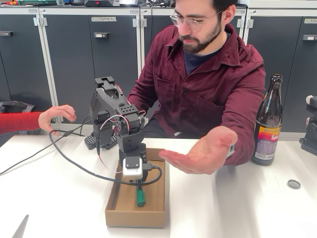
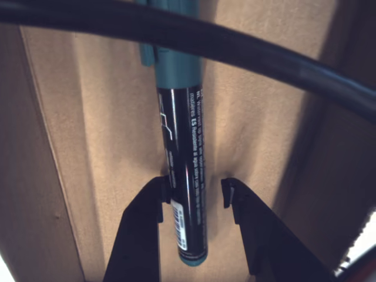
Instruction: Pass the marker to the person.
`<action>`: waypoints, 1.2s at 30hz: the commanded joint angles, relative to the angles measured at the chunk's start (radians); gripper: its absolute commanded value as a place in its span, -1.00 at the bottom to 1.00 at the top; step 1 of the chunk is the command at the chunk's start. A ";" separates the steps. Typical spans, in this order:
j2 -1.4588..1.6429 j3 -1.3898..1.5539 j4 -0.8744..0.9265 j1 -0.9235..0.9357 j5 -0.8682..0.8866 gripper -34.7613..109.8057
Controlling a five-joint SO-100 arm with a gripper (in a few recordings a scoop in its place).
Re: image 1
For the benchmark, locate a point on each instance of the grey smartwatch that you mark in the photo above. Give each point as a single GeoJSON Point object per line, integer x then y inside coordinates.
{"type": "Point", "coordinates": [231, 150]}

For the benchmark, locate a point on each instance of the forearm in red sleeve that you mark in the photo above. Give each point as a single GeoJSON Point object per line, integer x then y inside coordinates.
{"type": "Point", "coordinates": [17, 122]}

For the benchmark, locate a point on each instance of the black second robot arm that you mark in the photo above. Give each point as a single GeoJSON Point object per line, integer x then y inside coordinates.
{"type": "Point", "coordinates": [310, 138]}

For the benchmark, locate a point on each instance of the clear drinking glass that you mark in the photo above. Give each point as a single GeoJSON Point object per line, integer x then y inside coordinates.
{"type": "Point", "coordinates": [60, 2]}

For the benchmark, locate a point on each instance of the grey team label strip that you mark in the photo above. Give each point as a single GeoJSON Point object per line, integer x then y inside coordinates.
{"type": "Point", "coordinates": [104, 19]}
{"type": "Point", "coordinates": [310, 20]}

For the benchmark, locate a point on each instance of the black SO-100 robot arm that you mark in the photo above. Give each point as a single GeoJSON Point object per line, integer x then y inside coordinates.
{"type": "Point", "coordinates": [106, 99]}

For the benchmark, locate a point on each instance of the man's left hand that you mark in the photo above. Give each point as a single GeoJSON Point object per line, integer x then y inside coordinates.
{"type": "Point", "coordinates": [208, 153]}

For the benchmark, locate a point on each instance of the metal bottle cap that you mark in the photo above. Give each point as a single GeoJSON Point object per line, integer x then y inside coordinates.
{"type": "Point", "coordinates": [294, 184]}

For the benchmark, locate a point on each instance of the hand of red-sleeved person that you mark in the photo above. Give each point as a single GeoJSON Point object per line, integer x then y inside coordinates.
{"type": "Point", "coordinates": [49, 116]}

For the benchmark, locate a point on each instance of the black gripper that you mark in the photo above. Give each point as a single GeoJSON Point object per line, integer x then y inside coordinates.
{"type": "Point", "coordinates": [143, 154]}

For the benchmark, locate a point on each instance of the brown beer bottle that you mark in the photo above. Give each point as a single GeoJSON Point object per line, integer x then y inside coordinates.
{"type": "Point", "coordinates": [267, 111]}

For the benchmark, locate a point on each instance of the man in maroon overshirt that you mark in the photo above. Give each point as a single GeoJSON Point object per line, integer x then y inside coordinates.
{"type": "Point", "coordinates": [198, 99]}

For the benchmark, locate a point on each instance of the thin metal glasses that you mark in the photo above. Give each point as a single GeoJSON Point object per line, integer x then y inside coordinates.
{"type": "Point", "coordinates": [195, 24]}

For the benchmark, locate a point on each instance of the green black marker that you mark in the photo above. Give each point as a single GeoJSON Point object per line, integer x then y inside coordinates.
{"type": "Point", "coordinates": [140, 198]}

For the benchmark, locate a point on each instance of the white gripper camera box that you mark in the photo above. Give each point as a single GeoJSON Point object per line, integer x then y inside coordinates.
{"type": "Point", "coordinates": [132, 168]}

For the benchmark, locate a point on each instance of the grey black backpack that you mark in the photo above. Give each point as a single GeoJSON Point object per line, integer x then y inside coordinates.
{"type": "Point", "coordinates": [15, 106]}

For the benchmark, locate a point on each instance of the black device with red mark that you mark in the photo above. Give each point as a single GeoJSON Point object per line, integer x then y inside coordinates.
{"type": "Point", "coordinates": [101, 3]}

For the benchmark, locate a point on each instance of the man's left forearm maroon sleeve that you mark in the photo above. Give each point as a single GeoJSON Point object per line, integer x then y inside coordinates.
{"type": "Point", "coordinates": [242, 148]}

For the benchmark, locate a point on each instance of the brown cardboard box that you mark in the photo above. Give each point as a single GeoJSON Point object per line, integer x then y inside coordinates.
{"type": "Point", "coordinates": [135, 218]}

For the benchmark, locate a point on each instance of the grey flat panel corner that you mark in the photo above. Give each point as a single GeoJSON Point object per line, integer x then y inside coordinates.
{"type": "Point", "coordinates": [21, 229]}

